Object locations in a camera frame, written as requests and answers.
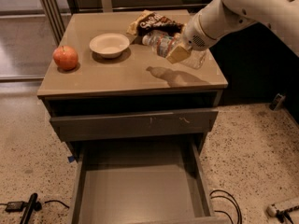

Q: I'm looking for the white power strip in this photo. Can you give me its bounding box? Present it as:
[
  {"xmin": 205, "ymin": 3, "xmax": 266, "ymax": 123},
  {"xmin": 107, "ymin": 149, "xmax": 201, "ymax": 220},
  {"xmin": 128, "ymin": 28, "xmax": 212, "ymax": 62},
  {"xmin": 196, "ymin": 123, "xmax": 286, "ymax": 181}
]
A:
[{"xmin": 266, "ymin": 197, "xmax": 299, "ymax": 219}]

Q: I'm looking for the open grey middle drawer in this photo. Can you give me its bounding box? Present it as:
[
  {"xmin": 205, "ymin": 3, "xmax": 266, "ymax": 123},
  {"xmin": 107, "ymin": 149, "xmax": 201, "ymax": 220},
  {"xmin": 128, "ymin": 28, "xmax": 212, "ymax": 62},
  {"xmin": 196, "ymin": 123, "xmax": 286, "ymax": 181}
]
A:
[{"xmin": 67, "ymin": 137, "xmax": 230, "ymax": 224}]

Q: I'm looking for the red apple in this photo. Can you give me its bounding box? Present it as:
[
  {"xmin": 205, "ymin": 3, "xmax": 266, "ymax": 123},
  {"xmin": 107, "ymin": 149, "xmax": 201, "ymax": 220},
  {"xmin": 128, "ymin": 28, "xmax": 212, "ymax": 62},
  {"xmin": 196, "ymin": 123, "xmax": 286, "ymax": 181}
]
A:
[{"xmin": 52, "ymin": 46, "xmax": 78, "ymax": 71}]

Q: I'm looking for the black looped cable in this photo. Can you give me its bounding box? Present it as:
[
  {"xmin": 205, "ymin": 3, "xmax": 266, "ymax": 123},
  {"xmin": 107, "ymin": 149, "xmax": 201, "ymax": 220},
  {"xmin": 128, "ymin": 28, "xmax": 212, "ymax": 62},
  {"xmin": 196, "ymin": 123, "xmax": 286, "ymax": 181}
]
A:
[{"xmin": 208, "ymin": 189, "xmax": 243, "ymax": 224}]

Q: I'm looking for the brown snack chip bag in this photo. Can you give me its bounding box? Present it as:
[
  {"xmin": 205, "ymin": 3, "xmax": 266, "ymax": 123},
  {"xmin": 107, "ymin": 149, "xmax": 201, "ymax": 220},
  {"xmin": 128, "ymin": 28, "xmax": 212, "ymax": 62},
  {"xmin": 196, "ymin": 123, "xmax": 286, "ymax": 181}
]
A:
[{"xmin": 127, "ymin": 10, "xmax": 184, "ymax": 36}]

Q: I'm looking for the clear plastic water bottle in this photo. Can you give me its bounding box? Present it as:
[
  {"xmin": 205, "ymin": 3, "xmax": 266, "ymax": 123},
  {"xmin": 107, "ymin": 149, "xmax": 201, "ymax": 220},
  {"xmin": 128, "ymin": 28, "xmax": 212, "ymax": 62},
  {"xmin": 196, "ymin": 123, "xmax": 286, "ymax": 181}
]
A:
[{"xmin": 142, "ymin": 30, "xmax": 206, "ymax": 70}]

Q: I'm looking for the black power adapter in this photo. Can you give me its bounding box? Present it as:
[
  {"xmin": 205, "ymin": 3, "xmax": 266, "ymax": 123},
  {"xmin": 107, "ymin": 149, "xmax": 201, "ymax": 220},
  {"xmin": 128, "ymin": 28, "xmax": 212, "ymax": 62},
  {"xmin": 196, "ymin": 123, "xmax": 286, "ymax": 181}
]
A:
[{"xmin": 5, "ymin": 201, "xmax": 27, "ymax": 213}]

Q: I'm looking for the grey drawer cabinet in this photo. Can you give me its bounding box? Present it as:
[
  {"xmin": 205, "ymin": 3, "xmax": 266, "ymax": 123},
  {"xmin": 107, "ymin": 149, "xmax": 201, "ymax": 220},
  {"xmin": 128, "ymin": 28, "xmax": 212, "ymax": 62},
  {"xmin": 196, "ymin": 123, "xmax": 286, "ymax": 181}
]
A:
[{"xmin": 36, "ymin": 9, "xmax": 229, "ymax": 224}]

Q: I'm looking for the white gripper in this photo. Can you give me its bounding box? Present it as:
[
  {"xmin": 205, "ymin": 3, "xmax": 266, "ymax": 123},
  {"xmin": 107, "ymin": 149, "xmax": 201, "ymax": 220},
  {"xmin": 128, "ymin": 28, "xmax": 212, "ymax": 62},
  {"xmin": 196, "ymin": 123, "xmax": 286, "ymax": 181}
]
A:
[{"xmin": 166, "ymin": 13, "xmax": 218, "ymax": 63}]

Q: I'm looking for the closed grey top drawer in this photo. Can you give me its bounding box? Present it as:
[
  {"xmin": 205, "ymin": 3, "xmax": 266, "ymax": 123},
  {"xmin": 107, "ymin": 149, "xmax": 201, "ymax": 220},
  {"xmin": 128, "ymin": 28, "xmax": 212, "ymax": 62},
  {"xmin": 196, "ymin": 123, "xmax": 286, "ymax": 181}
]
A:
[{"xmin": 50, "ymin": 108, "xmax": 218, "ymax": 142}]

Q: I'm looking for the blue tape piece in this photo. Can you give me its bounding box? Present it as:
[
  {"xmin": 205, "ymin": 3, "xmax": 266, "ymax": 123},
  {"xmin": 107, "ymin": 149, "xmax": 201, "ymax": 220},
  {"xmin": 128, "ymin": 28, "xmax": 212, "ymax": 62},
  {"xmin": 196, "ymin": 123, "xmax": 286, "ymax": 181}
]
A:
[{"xmin": 67, "ymin": 156, "xmax": 75, "ymax": 163}]

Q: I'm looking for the white paper bowl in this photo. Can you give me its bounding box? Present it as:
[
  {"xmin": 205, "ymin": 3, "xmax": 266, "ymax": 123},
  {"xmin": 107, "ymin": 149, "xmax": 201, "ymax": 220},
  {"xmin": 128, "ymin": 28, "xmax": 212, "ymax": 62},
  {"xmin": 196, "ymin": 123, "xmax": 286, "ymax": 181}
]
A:
[{"xmin": 89, "ymin": 34, "xmax": 130, "ymax": 59}]

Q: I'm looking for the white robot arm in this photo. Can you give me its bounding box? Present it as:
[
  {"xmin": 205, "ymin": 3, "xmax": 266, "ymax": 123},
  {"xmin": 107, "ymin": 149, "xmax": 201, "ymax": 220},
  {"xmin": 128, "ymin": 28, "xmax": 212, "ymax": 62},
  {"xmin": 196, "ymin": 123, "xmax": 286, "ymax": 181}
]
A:
[{"xmin": 166, "ymin": 0, "xmax": 299, "ymax": 63}]

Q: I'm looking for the thin black adapter cable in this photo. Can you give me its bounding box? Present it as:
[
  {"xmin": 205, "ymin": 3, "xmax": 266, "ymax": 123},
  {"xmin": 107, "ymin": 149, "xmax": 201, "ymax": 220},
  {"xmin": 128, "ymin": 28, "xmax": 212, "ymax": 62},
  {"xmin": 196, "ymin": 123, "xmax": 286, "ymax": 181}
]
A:
[{"xmin": 0, "ymin": 199, "xmax": 71, "ymax": 210}]

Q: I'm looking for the black handheld tool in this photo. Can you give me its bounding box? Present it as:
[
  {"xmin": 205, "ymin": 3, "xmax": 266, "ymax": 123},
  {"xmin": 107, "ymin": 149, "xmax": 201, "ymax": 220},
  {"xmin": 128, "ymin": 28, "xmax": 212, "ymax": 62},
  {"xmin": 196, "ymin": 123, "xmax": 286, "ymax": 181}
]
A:
[{"xmin": 20, "ymin": 193, "xmax": 42, "ymax": 224}]

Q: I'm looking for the small grey floor device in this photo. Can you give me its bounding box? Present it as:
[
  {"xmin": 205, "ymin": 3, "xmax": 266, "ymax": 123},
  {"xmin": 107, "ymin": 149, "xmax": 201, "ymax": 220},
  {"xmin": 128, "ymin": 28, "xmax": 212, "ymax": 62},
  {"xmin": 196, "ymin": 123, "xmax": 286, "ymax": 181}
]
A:
[{"xmin": 269, "ymin": 93, "xmax": 286, "ymax": 111}]

